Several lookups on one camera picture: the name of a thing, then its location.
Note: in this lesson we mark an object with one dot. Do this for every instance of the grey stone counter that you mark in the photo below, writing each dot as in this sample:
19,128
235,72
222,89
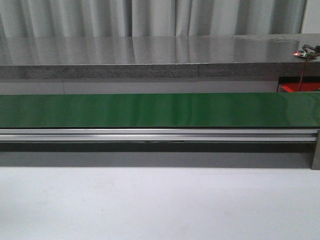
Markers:
81,57

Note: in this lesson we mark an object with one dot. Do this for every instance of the red plastic tray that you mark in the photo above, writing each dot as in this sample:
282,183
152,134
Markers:
291,88

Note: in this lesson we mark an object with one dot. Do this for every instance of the green conveyor belt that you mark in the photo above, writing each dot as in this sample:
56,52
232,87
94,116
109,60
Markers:
222,110

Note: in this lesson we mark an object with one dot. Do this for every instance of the small green circuit board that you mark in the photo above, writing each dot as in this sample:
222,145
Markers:
303,54

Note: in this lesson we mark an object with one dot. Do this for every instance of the grey conveyor support leg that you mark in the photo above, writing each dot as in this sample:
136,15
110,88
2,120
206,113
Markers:
316,157

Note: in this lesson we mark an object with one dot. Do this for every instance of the white curtain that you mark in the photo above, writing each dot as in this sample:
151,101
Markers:
140,18

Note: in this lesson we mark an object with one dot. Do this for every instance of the aluminium conveyor frame rail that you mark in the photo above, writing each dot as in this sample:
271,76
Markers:
160,134

